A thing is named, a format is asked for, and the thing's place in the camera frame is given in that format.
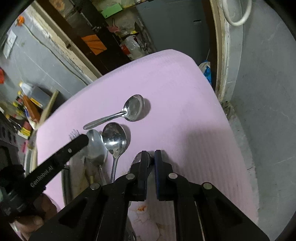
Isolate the pink floral table mat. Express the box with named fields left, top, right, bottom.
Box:
left=30, top=50, right=267, bottom=240

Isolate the left hand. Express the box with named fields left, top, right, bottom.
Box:
left=14, top=194, right=58, bottom=240

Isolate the white cable loop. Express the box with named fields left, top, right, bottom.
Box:
left=222, top=0, right=253, bottom=27

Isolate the steel spoon lying crosswise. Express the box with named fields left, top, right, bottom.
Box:
left=83, top=94, right=144, bottom=130

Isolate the steel spoon oval bowl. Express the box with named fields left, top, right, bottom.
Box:
left=86, top=129, right=108, bottom=185

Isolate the steel fork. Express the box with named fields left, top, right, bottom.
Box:
left=69, top=129, right=80, bottom=140

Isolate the steel spoon round bowl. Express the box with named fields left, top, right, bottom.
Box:
left=102, top=122, right=127, bottom=183

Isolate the orange spice bag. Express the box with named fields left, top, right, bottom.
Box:
left=23, top=95, right=41, bottom=123

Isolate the large dark vinegar jug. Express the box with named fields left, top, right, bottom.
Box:
left=19, top=81, right=51, bottom=109

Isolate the grey cabinet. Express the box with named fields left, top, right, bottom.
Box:
left=137, top=1, right=209, bottom=65

